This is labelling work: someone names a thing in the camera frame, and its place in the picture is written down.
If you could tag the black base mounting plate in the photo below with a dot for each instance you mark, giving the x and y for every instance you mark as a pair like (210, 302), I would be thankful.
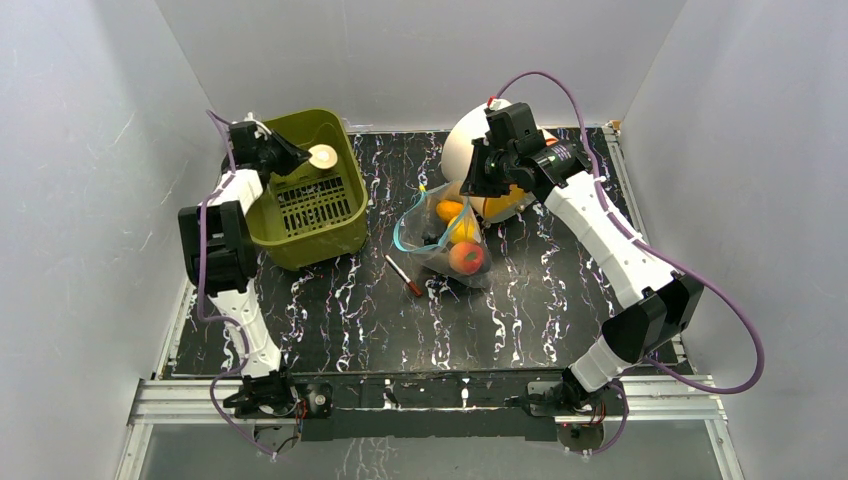
(424, 404)

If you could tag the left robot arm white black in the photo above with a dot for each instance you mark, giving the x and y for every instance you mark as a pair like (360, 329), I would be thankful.
(221, 260)

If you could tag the white round toy food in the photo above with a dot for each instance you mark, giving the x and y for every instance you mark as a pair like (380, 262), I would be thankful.
(323, 156)

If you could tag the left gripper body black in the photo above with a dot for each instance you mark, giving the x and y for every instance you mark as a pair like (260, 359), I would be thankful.
(264, 155)

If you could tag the small orange toy fruit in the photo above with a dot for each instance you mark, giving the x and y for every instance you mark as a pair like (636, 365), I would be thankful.
(448, 210)

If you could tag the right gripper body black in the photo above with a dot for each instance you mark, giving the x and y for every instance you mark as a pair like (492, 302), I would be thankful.
(482, 172)

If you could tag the clear zip top bag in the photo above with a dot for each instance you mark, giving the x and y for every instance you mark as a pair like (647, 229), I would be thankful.
(422, 216)

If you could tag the olive green plastic basket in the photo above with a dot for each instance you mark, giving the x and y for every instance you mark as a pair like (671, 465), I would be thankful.
(312, 215)

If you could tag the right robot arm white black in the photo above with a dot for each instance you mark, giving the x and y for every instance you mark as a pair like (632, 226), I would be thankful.
(657, 300)

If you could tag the red white marker pen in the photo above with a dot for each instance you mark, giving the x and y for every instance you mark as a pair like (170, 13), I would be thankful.
(408, 281)

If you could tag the yellow toy lemon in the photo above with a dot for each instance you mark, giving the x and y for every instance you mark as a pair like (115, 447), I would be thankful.
(464, 229)

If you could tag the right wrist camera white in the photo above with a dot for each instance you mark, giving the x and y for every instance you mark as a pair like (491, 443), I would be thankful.
(494, 103)

